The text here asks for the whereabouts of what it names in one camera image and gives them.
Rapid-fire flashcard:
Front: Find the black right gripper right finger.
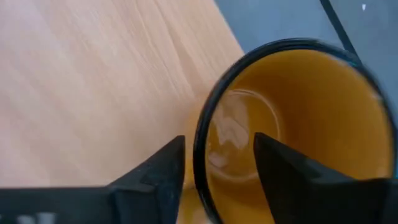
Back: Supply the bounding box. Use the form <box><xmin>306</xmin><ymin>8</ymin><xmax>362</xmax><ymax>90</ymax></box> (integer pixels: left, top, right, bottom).
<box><xmin>252</xmin><ymin>132</ymin><xmax>398</xmax><ymax>224</ymax></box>

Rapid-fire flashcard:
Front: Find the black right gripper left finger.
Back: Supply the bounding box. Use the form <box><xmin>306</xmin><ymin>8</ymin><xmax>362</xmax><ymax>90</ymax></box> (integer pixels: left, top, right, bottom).
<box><xmin>107</xmin><ymin>135</ymin><xmax>187</xmax><ymax>224</ymax></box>

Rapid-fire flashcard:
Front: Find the yellow-orange mug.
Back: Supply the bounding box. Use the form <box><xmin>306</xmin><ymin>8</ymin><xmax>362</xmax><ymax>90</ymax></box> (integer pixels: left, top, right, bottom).
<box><xmin>192</xmin><ymin>37</ymin><xmax>398</xmax><ymax>224</ymax></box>

